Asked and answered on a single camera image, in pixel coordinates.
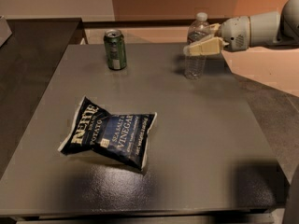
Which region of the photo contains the clear plastic water bottle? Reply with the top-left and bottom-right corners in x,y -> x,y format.
184,12 -> 211,80

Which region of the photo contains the blue potato chips bag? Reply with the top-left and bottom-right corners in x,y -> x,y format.
58,97 -> 157,170

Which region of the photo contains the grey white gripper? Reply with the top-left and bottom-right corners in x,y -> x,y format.
183,16 -> 250,56

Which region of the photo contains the grey object at left edge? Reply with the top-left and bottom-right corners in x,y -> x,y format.
0,16 -> 12,47

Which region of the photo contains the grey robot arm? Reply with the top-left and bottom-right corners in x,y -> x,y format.
183,0 -> 299,56

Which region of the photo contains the green soda can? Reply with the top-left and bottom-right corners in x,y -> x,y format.
104,29 -> 127,70

